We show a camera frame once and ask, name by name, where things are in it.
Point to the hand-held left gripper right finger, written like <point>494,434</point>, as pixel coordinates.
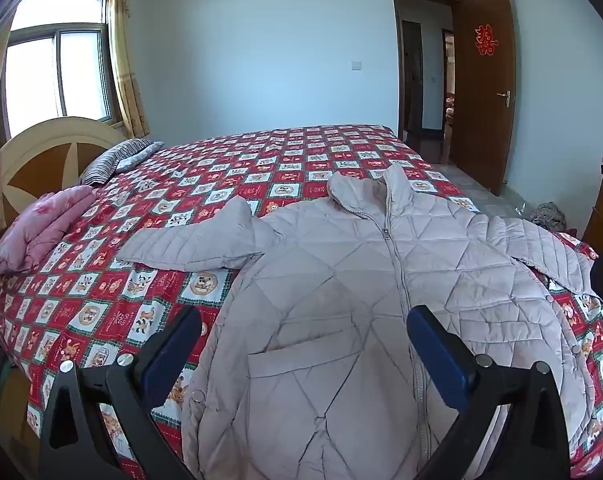
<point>439,355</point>

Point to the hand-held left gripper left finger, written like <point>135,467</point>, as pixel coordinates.
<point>174,355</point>

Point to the beige quilted jacket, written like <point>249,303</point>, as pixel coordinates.
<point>331,285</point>

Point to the red checkered printed bedspread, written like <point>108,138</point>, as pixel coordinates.
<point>81,310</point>

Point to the grey cloth bundle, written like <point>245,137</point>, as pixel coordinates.
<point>549,216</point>

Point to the pink folded blanket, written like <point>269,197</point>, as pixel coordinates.
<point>36,230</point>

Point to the striped pillow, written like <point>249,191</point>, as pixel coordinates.
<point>114,157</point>

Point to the cream wooden headboard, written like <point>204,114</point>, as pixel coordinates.
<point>36,160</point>

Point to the brown wooden door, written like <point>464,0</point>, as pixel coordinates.
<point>481,110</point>

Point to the yellow floral curtain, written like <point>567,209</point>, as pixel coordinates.
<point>124,60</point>

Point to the window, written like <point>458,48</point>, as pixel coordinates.
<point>31,80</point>

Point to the red paper door decoration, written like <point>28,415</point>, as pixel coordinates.
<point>486,40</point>

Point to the brown door frame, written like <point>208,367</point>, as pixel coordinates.
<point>395,60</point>

